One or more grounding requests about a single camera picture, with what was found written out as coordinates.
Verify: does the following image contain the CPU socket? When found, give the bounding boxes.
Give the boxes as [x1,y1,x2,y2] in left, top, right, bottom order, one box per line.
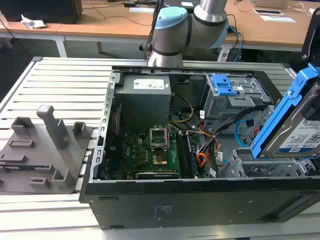
[152,153,168,166]

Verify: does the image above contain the thin red wire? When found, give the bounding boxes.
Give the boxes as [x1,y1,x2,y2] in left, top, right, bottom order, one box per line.
[111,104,122,141]

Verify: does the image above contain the crumpled white paper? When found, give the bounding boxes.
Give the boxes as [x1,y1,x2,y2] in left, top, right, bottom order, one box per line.
[20,14,48,30]

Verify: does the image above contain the grey metal drive cage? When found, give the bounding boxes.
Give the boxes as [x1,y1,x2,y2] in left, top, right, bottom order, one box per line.
[202,73,274,134]

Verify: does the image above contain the blue disk wire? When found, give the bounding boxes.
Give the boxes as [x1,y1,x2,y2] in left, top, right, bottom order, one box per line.
[235,119,254,149]

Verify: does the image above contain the black open PC case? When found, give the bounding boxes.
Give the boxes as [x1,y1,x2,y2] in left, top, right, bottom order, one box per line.
[78,65,320,230]

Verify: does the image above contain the wooden desk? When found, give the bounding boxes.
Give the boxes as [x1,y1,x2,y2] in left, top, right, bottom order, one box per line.
[0,0,320,59]

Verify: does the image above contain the white paper sheet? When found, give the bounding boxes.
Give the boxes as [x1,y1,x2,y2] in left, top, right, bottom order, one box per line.
[129,7,156,14]
[259,14,297,24]

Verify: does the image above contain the orange wire bundle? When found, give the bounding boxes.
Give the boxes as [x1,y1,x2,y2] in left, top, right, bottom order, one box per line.
[196,134,221,168]

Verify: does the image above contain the hard disk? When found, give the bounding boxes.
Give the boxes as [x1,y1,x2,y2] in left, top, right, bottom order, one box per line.
[249,62,320,161]

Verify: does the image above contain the black box on desk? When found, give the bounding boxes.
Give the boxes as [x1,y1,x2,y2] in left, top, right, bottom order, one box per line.
[0,0,84,25]

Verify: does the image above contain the black and white tablet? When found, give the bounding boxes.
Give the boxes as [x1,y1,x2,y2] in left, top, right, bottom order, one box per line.
[251,8,285,16]

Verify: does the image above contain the beige cardboard box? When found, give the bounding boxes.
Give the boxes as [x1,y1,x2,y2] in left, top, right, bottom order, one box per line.
[250,0,289,9]

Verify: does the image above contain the green motherboard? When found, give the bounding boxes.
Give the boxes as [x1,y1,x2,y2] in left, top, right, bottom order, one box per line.
[106,129,209,180]

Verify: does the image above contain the black wire bundle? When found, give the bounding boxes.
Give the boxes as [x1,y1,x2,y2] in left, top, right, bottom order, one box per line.
[210,103,274,141]

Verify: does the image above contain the blue plastic drive latch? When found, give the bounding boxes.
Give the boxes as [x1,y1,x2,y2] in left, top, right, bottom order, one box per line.
[210,74,238,97]

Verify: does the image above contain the RAM stick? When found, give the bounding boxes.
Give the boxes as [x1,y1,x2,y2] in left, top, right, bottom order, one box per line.
[186,133,200,176]

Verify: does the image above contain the perforated metal disk bay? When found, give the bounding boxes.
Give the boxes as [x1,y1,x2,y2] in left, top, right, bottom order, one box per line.
[224,147,320,179]

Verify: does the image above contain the black graphics card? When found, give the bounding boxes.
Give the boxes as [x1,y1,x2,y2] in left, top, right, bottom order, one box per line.
[134,170,181,180]

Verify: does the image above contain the metal socket cover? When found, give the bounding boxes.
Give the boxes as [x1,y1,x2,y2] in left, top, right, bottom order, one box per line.
[149,124,169,151]

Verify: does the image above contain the yellow wire bundle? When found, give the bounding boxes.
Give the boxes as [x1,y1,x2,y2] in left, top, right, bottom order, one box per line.
[168,92,195,124]

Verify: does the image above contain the blue cables behind arm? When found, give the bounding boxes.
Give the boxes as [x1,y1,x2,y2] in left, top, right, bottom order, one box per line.
[228,24,245,62]

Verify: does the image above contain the grey power supply unit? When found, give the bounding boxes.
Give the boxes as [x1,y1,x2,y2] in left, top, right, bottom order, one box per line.
[114,74,172,124]

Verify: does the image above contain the grey parts rack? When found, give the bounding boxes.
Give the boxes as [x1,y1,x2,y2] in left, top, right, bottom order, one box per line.
[0,104,95,195]

